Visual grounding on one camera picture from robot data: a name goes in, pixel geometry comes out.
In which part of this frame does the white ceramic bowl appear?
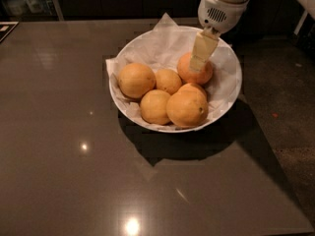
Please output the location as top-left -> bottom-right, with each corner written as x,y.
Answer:
108,26 -> 243,134

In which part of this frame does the black framed card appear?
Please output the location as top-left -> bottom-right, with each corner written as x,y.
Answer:
0,22 -> 19,42

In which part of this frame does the glass shelf with containers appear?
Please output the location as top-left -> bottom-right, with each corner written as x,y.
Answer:
0,0 -> 64,22

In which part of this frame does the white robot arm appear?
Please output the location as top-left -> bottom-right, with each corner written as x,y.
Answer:
190,0 -> 315,71

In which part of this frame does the orange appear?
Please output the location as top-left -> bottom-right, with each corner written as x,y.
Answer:
118,63 -> 156,99
140,89 -> 170,125
156,69 -> 182,94
166,90 -> 209,128
177,52 -> 214,86

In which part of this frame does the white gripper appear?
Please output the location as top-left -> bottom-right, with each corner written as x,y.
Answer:
189,0 -> 249,72

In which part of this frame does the white paper liner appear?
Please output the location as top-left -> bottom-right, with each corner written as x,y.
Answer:
105,13 -> 238,132

